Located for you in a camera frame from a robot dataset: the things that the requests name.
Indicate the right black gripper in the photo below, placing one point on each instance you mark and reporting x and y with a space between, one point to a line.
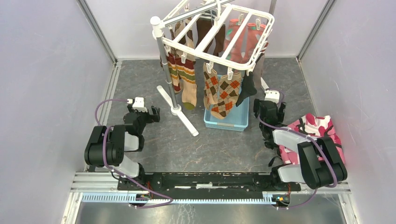
280 114

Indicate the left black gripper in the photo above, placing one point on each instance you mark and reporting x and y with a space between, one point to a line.
152 118

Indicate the argyle beige sock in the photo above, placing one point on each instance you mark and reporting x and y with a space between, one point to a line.
228 95
211 87

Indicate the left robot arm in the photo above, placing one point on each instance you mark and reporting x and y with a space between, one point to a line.
120 139

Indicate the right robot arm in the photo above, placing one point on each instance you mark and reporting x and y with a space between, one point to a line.
309 147

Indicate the black sock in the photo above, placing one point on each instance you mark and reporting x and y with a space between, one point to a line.
247 88

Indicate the light blue plastic basket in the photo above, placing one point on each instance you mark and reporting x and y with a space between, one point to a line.
237 118

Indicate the grey sock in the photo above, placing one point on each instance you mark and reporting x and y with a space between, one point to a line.
258 71

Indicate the pink camouflage cloth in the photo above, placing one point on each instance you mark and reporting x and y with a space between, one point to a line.
315 126

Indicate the salmon pink sock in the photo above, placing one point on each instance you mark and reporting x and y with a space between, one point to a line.
253 36
235 54

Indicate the white sock drying rack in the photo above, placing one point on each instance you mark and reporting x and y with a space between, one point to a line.
164 33

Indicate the brown sock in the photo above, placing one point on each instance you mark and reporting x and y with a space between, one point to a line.
204 24

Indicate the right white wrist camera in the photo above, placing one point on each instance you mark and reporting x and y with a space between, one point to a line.
272 95

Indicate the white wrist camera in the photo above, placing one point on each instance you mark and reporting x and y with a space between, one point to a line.
136 104
272 95

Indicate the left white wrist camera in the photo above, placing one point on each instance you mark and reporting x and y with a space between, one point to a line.
136 104

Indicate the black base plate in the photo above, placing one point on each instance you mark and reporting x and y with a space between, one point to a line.
205 185

